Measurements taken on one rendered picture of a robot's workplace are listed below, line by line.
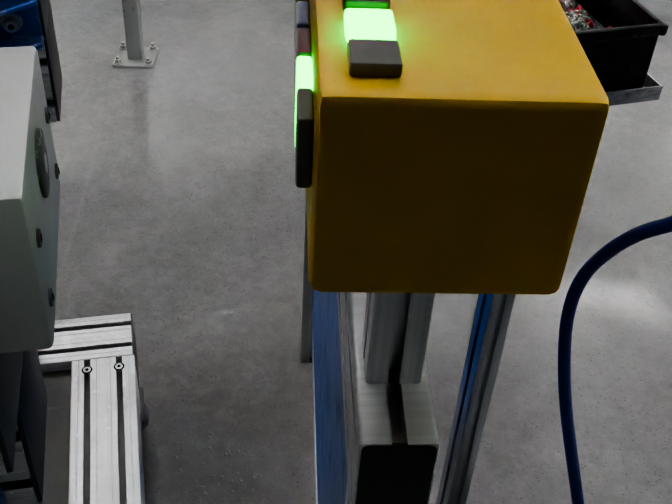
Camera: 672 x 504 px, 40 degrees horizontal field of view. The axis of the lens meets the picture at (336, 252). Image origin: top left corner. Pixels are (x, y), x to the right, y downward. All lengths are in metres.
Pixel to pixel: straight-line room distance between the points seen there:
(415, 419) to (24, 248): 0.21
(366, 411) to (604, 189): 1.78
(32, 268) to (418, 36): 0.20
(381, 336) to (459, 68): 0.18
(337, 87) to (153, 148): 1.92
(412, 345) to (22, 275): 0.19
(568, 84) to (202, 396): 1.35
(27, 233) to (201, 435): 1.18
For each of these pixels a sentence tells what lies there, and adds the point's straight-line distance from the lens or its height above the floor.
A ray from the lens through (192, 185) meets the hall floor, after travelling 2.09.
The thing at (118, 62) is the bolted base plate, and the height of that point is 0.01.
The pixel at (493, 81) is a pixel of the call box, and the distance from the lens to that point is 0.32.
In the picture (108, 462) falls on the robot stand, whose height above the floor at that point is 0.23.
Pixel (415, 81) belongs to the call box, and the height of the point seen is 1.07.
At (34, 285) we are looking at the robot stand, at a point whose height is 0.95.
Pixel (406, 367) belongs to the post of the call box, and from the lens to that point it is 0.49.
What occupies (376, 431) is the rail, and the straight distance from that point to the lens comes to 0.47.
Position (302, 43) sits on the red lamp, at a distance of 0.37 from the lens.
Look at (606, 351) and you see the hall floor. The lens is 1.81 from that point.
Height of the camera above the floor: 1.23
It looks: 40 degrees down
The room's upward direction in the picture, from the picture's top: 4 degrees clockwise
